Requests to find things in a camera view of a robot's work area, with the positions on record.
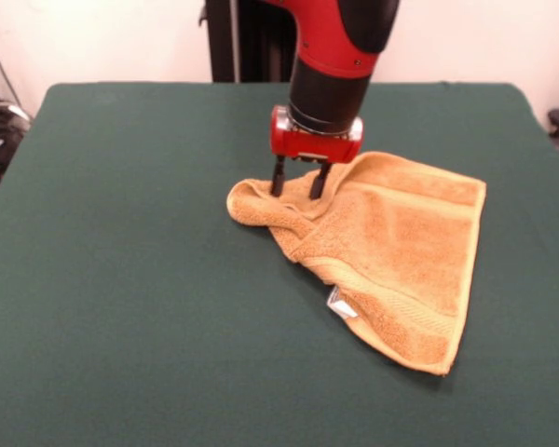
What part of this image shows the tan terry towel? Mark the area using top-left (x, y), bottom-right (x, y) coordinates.
top-left (226, 151), bottom-right (488, 377)

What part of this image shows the dark green table cloth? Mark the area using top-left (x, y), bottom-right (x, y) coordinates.
top-left (0, 81), bottom-right (559, 447)

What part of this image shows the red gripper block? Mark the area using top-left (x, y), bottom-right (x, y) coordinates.
top-left (269, 104), bottom-right (365, 201)

